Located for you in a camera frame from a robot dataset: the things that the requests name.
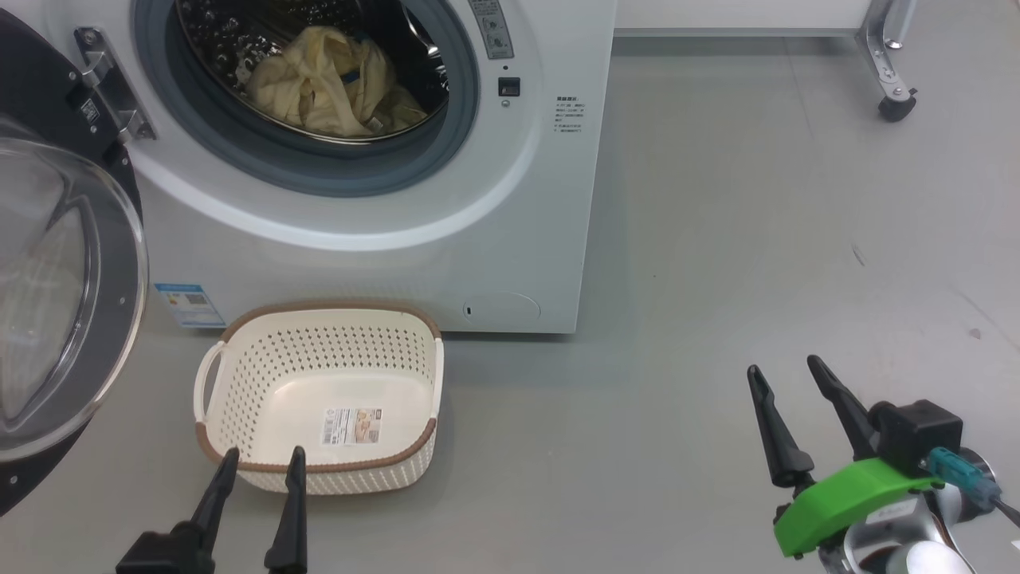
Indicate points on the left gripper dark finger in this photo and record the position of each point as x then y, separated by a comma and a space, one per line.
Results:
211, 510
291, 518

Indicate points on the white filter access cover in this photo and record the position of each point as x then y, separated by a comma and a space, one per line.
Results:
502, 307

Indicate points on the blue energy label sticker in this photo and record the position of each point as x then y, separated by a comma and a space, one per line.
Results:
190, 304

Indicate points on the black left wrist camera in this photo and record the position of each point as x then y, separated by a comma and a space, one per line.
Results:
147, 558

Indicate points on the paper basket label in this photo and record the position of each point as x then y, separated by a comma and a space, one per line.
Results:
351, 426

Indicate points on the metal washing machine door hinge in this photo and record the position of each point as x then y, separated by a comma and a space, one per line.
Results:
111, 88

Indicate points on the white front-load washing machine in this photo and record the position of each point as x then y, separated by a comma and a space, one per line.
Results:
510, 239

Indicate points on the grey warning sticker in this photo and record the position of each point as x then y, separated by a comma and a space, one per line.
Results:
492, 28

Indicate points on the cream perforated laundry basket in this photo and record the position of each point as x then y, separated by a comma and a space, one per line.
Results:
398, 335

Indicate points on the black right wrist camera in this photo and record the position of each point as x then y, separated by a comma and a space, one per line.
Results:
920, 434

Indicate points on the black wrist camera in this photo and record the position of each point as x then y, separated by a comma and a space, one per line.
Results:
147, 558
920, 434

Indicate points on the metal partition foot with caster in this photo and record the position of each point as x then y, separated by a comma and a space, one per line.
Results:
886, 64

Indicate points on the washing machine glass door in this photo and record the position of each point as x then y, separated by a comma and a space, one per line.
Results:
103, 319

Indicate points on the stainless steel washing machine drum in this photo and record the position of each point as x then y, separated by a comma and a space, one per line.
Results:
215, 40

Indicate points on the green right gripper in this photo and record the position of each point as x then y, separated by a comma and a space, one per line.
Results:
845, 502

